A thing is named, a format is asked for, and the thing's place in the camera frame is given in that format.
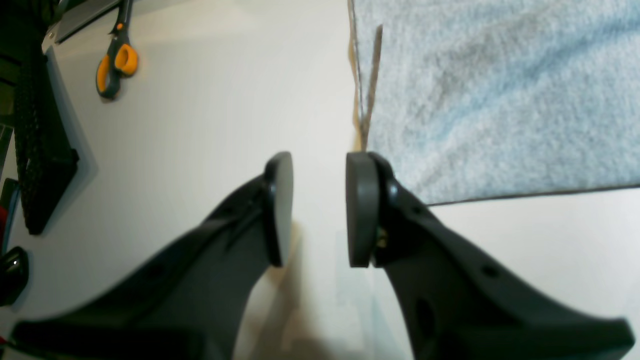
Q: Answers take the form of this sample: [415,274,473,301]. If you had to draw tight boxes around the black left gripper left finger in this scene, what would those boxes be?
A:
[10,152,294,360]

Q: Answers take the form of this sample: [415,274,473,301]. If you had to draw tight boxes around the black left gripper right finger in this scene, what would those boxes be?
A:
[345,152,635,360]

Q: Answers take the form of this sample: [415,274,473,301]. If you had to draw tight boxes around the grey T-shirt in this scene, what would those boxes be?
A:
[349,0,639,205]

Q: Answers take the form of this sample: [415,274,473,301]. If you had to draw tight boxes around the small black object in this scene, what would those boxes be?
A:
[0,246,29,306]

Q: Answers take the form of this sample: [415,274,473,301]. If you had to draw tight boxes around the orange-handled scissors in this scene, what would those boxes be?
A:
[95,0,139,101]

